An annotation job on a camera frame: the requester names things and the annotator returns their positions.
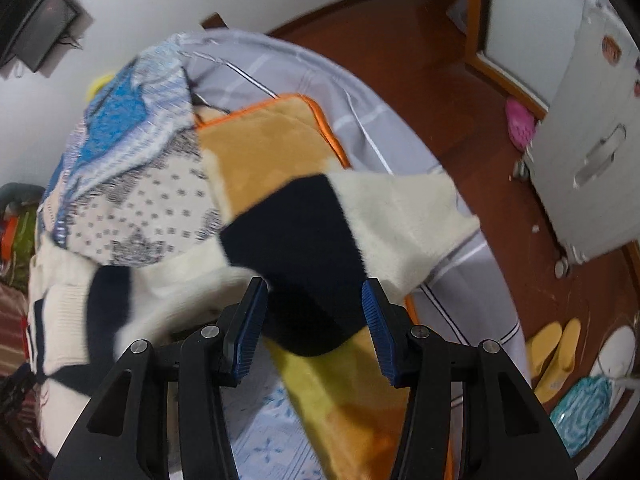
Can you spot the wooden door frame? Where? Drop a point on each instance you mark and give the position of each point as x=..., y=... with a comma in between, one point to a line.
x=475, y=35

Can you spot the striped red curtain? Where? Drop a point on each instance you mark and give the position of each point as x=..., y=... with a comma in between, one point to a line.
x=10, y=330

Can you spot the pink slipper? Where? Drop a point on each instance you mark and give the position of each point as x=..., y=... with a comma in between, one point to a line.
x=520, y=120

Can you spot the light blue floral sheet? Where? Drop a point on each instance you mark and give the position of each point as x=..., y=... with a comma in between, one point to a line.
x=270, y=435

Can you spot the yellow hoop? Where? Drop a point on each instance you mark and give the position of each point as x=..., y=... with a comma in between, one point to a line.
x=100, y=85

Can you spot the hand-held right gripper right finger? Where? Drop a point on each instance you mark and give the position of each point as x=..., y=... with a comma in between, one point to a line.
x=380, y=330

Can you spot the teal patterned cloth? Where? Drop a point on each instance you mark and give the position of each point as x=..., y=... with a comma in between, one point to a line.
x=582, y=410

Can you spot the white shoe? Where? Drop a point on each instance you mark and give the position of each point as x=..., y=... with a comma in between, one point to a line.
x=617, y=350

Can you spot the black wall television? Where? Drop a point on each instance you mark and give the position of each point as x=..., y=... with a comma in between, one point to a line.
x=45, y=25

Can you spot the green bag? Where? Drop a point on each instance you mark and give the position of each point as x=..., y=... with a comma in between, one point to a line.
x=25, y=235

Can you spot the cream and navy sweater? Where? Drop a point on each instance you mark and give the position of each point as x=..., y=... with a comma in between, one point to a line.
x=400, y=220

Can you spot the grey striped bed sheet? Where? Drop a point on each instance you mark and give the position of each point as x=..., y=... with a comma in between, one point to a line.
x=310, y=70

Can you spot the wooden bed frame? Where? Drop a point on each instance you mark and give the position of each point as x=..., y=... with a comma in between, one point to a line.
x=215, y=21

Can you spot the white cabinet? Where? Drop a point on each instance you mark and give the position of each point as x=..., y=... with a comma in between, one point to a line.
x=585, y=160

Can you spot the orange plush blanket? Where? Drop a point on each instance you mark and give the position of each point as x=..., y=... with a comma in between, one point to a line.
x=260, y=140

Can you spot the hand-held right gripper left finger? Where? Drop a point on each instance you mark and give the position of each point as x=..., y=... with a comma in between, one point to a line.
x=247, y=330

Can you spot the blue patchwork quilt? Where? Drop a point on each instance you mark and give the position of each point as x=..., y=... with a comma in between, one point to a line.
x=120, y=110

